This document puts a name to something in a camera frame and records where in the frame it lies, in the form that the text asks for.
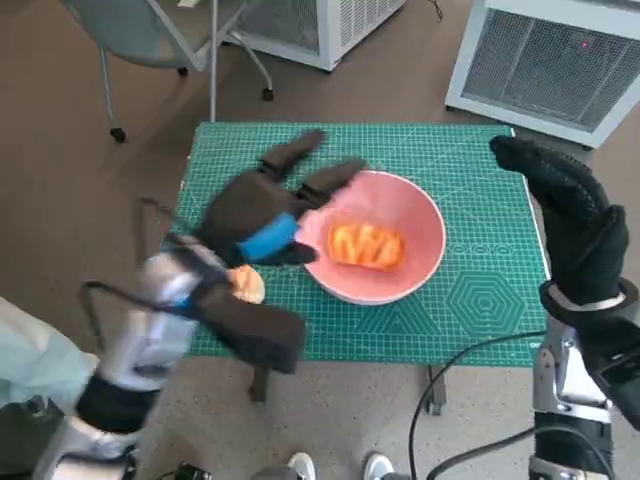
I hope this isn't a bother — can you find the large white vented cabinet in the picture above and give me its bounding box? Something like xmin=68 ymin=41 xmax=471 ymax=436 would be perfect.
xmin=443 ymin=0 xmax=640 ymax=151

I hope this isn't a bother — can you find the thin grey metal pole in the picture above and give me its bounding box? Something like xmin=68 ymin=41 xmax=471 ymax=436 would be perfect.
xmin=207 ymin=0 xmax=221 ymax=124

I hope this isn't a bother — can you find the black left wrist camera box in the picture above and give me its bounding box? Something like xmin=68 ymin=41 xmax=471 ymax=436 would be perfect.
xmin=197 ymin=284 xmax=307 ymax=375

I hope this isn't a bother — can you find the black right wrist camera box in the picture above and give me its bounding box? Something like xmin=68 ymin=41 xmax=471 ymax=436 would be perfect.
xmin=597 ymin=349 xmax=640 ymax=431

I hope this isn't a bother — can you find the grey office chair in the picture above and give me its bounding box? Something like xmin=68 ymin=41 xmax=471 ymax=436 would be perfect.
xmin=62 ymin=0 xmax=276 ymax=144

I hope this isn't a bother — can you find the dark metal table leg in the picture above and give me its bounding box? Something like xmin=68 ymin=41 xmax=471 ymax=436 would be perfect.
xmin=249 ymin=367 xmax=271 ymax=404
xmin=424 ymin=364 xmax=447 ymax=416

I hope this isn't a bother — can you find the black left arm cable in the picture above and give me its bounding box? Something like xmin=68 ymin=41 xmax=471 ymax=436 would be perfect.
xmin=82 ymin=197 xmax=211 ymax=351

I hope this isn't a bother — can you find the pink bowl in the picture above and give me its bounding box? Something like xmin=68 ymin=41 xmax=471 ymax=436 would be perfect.
xmin=299 ymin=169 xmax=448 ymax=307

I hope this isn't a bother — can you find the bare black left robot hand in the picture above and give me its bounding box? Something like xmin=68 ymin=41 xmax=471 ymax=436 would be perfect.
xmin=192 ymin=129 xmax=370 ymax=269

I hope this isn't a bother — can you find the looped black robot cable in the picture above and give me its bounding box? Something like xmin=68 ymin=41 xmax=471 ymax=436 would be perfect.
xmin=427 ymin=424 xmax=619 ymax=480

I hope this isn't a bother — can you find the green cutting mat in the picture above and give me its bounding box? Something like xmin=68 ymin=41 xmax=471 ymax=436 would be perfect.
xmin=167 ymin=122 xmax=551 ymax=369

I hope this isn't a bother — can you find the white shoe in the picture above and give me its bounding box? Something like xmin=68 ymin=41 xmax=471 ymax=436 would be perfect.
xmin=362 ymin=453 xmax=394 ymax=480
xmin=285 ymin=452 xmax=316 ymax=480

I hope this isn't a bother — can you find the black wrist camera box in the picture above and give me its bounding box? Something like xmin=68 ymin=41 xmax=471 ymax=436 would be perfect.
xmin=197 ymin=284 xmax=307 ymax=375
xmin=597 ymin=349 xmax=640 ymax=431

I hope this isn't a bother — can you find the person's leg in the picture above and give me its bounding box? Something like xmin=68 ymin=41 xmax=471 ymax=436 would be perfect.
xmin=0 ymin=297 xmax=99 ymax=406

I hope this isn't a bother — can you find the rectangular toy bread loaf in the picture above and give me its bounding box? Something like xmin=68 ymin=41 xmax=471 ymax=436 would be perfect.
xmin=327 ymin=221 xmax=407 ymax=274

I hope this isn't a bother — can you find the long black robot cable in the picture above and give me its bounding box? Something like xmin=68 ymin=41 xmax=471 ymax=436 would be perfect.
xmin=409 ymin=329 xmax=546 ymax=480

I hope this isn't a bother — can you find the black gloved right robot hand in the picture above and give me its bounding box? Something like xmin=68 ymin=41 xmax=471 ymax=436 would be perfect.
xmin=488 ymin=133 xmax=630 ymax=307

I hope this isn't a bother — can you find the small black device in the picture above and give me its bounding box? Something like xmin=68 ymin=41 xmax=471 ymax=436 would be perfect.
xmin=172 ymin=462 xmax=211 ymax=480

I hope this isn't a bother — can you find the round toy bread bun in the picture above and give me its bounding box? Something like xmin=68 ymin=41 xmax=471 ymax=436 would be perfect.
xmin=224 ymin=264 xmax=266 ymax=305

